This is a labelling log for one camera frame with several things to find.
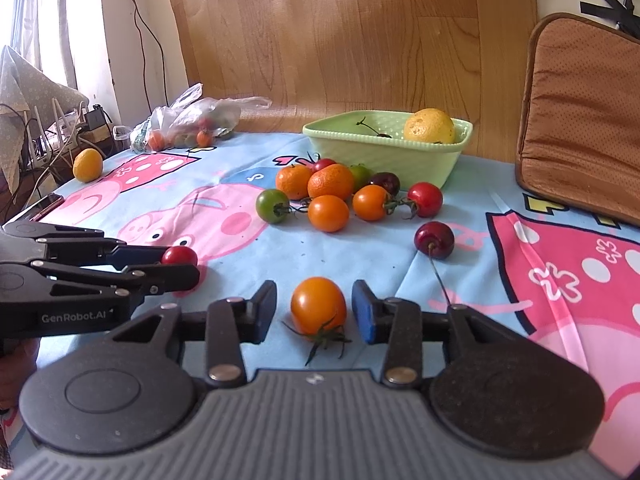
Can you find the white curtain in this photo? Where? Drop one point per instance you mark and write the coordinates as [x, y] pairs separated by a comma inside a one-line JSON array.
[[45, 10]]

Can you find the clear plastic bag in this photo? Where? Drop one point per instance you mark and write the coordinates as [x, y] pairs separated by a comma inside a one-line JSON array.
[[220, 112]]

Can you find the small orange bagged fruit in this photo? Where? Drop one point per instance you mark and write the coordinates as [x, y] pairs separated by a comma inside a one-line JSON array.
[[204, 138], [156, 140]]

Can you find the black power adapter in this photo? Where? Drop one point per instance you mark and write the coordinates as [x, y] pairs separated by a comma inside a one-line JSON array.
[[98, 116]]

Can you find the large yellow orange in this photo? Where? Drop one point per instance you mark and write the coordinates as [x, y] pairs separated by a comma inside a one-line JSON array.
[[430, 126]]

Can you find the phone with red case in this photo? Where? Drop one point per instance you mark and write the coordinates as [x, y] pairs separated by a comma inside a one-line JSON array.
[[47, 206]]

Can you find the green plastic basket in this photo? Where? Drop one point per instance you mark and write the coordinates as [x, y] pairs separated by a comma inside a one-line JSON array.
[[400, 165]]

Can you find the green cherry tomato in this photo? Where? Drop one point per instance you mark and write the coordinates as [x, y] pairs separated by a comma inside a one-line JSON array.
[[361, 176], [272, 206]]

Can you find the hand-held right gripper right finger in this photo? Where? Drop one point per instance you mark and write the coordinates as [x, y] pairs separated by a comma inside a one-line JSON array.
[[366, 315]]

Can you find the grey patterned cloth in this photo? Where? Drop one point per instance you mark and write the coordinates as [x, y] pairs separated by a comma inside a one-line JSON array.
[[30, 90]]

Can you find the person's left hand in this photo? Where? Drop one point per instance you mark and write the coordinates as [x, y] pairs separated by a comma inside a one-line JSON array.
[[17, 375]]

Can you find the brown box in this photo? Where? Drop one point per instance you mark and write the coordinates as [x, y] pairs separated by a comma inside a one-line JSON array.
[[102, 139]]

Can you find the white router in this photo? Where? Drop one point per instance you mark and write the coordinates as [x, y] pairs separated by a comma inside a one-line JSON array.
[[60, 126]]

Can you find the small yellow citrus fruit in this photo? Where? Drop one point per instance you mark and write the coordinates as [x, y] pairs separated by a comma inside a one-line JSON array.
[[88, 165]]

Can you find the cartoon pig printed blanket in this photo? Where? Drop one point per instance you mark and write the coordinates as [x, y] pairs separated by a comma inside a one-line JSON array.
[[325, 255]]

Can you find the red cherry tomato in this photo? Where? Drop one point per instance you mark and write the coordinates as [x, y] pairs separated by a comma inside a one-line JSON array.
[[180, 255], [426, 200], [324, 165]]

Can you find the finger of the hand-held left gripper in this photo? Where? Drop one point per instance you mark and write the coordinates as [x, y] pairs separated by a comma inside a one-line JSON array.
[[137, 255], [175, 279]]

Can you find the brown seat cushion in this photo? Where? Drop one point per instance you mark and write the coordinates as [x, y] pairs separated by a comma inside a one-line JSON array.
[[585, 120]]

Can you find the black tape strips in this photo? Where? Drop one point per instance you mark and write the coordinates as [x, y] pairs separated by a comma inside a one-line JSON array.
[[602, 10]]

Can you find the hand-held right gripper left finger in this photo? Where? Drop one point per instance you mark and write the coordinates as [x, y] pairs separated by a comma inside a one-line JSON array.
[[262, 312]]

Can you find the wooden headboard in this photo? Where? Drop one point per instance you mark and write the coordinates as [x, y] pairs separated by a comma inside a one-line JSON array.
[[350, 50]]

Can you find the orange cherry tomato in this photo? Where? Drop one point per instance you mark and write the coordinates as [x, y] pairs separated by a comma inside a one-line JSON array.
[[371, 203], [328, 213], [318, 305]]

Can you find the tangerine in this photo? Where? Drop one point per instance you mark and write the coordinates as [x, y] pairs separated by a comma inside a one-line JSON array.
[[294, 182], [331, 181]]

